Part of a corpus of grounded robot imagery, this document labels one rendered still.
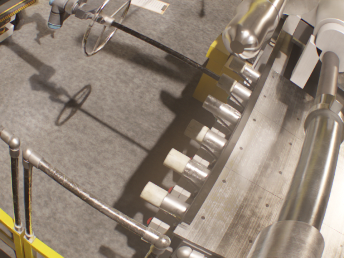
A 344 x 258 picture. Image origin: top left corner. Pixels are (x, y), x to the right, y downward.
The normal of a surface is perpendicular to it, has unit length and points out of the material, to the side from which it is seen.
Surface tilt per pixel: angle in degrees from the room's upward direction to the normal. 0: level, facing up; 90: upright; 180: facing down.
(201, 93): 90
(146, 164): 0
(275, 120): 0
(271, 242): 50
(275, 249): 40
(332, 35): 90
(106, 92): 0
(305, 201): 22
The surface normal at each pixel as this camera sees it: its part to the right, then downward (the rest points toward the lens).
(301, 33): -0.43, 0.57
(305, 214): 0.08, -0.75
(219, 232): 0.29, -0.65
